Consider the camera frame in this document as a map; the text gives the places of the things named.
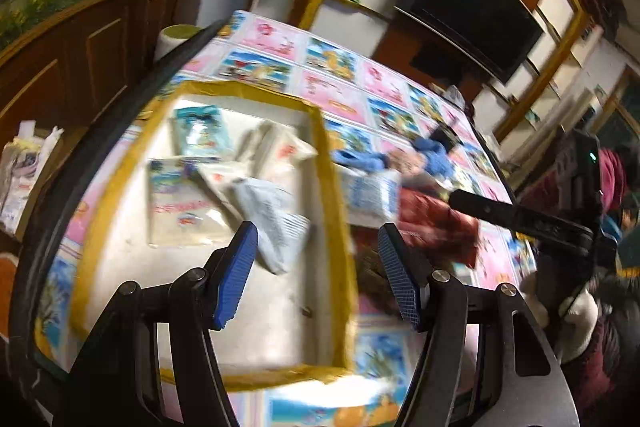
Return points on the printed tablecloth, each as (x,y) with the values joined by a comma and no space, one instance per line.
(330,67)

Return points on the pink fluffy cloth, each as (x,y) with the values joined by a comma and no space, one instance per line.
(407,164)

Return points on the light blue packet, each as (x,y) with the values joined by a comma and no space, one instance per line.
(202,132)

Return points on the stack of papers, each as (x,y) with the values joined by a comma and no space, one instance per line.
(25,177)

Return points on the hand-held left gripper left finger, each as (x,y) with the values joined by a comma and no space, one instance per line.
(235,277)

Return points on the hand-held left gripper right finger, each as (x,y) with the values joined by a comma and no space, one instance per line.
(402,279)

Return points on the large white blue packet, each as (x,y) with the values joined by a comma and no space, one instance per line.
(175,207)

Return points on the red shiny bag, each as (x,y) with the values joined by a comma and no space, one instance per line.
(435,227)

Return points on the wooden cabinet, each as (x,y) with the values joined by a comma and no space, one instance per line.
(75,57)

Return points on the brown plush cloth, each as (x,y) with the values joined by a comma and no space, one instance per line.
(372,267)

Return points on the blue and white tissue packet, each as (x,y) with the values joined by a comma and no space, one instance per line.
(372,197)

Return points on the white plastic bag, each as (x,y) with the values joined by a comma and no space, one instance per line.
(454,96)

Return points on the white packet red mark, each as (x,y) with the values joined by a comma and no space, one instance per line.
(282,152)

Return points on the white paper roll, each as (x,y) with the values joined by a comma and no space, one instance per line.
(175,42)

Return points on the blue towel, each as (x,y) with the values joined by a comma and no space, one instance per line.
(365,159)

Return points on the black television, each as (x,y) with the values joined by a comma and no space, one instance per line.
(470,2)

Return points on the person's right forearm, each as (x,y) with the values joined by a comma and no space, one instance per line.
(605,357)

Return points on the white packet black print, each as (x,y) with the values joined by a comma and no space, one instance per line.
(275,227)

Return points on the gold-edged white box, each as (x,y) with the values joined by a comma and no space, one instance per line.
(300,307)

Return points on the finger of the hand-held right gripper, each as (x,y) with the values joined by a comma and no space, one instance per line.
(505,214)

